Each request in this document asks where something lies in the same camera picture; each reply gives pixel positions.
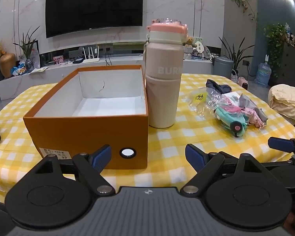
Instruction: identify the white router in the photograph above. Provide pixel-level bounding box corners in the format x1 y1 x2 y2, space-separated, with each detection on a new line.
82 45 100 64

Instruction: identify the long-leaf potted floor plant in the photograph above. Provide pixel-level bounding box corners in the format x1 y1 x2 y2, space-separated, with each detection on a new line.
219 37 255 77

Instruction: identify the orange cardboard box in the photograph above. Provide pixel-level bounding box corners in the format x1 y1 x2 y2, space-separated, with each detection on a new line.
23 65 149 170

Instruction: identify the clear plastic bag yellow label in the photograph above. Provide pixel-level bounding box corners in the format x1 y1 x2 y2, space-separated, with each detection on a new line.
187 88 236 119

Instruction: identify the hanging vine plant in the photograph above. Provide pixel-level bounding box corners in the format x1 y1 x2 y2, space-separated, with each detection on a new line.
230 0 258 22

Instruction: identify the wall-mounted black television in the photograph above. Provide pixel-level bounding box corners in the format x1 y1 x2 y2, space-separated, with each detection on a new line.
45 0 144 39

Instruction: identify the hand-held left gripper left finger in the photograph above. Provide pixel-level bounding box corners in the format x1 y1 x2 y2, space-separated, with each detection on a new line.
39 145 115 196

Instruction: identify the gold vase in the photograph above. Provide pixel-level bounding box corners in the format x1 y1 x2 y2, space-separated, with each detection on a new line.
0 53 17 78

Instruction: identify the white printed card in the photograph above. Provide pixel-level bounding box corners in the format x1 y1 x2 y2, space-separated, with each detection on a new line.
224 91 241 107

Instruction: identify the long-leaf plant in glass vase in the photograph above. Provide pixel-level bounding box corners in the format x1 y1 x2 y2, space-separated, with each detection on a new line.
13 26 41 70

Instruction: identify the beige water bottle pink lid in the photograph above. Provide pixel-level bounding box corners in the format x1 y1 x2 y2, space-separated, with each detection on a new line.
143 17 188 129

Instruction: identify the blue water jug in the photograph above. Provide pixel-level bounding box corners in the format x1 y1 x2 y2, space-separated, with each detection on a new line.
254 63 272 88

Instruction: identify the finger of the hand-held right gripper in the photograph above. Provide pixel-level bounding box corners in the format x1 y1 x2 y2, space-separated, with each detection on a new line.
268 137 295 153

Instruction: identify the blue snack bag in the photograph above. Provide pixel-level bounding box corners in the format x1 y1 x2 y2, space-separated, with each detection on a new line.
11 63 27 75

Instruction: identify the dark storage cabinet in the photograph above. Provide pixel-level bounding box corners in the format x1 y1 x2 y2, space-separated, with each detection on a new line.
270 42 295 86

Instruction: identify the small pink appliance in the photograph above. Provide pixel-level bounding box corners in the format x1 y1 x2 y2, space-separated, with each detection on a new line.
237 77 249 89

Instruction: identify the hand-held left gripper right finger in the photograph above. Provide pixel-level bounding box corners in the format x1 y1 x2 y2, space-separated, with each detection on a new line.
180 143 258 197

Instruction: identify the grey cloth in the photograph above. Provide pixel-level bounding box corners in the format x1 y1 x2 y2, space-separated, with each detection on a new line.
238 93 268 124

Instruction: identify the navy blue headband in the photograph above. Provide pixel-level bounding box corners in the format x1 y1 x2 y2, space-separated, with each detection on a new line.
206 79 233 94

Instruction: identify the yellow checked tablecloth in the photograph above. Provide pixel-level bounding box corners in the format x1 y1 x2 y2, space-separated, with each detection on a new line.
0 73 295 202

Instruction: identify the white marble television console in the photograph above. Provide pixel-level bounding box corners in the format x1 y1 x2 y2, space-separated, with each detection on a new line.
0 54 214 101

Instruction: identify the teal soft toy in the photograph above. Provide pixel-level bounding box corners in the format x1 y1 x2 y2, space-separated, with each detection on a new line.
214 105 249 138

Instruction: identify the bushy green plant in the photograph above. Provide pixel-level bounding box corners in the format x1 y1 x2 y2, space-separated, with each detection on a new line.
263 23 289 78

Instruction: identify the cream quilted cushion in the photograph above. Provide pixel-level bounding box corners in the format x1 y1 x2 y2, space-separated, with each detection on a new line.
268 84 295 128

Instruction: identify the grey trash bin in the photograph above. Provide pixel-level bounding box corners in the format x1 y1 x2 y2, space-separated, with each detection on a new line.
213 56 234 78

